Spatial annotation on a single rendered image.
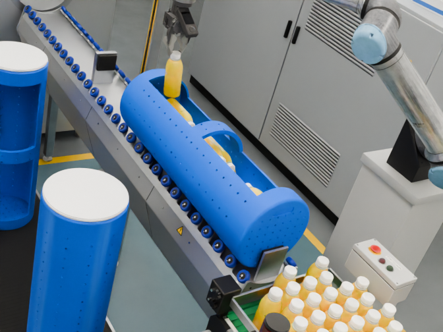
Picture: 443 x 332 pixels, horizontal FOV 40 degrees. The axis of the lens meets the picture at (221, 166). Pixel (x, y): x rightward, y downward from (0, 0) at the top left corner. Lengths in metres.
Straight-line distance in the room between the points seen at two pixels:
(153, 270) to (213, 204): 1.40
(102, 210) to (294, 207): 0.61
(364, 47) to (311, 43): 2.04
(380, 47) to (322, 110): 2.03
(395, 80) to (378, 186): 0.65
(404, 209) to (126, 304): 1.43
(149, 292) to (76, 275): 1.16
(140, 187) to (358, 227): 0.96
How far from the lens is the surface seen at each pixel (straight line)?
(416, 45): 3.51
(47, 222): 2.03
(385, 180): 2.58
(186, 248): 2.20
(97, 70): 2.90
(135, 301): 3.17
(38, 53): 2.90
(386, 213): 2.62
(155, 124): 2.27
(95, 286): 2.17
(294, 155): 4.23
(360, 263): 2.09
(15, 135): 3.22
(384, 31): 2.03
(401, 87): 2.12
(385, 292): 2.05
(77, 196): 2.04
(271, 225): 1.94
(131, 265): 3.35
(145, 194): 2.40
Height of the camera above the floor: 2.28
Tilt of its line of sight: 32 degrees down
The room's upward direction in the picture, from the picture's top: 16 degrees clockwise
